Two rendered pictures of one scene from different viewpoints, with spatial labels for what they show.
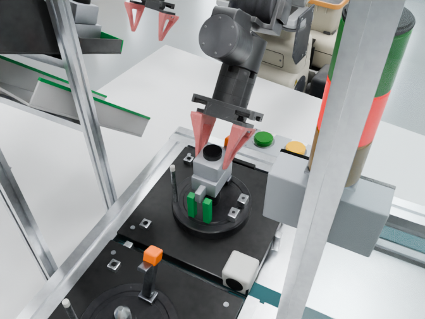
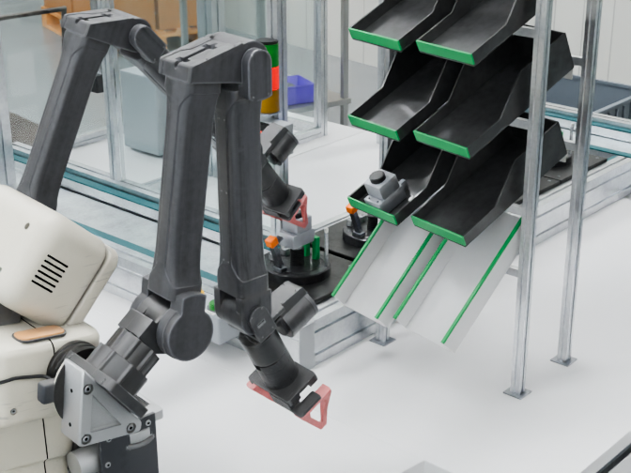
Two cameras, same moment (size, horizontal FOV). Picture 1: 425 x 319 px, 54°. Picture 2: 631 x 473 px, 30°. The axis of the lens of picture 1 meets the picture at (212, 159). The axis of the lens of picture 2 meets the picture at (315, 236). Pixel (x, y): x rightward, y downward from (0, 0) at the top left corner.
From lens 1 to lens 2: 276 cm
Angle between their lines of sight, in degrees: 112
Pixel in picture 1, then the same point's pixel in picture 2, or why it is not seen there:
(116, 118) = (364, 258)
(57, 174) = (446, 380)
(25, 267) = not seen: hidden behind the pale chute
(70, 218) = (426, 347)
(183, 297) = (336, 243)
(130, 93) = (346, 459)
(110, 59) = not seen: outside the picture
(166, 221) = (336, 269)
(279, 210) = not seen: hidden behind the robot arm
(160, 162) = (329, 309)
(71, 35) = (383, 149)
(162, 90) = (293, 456)
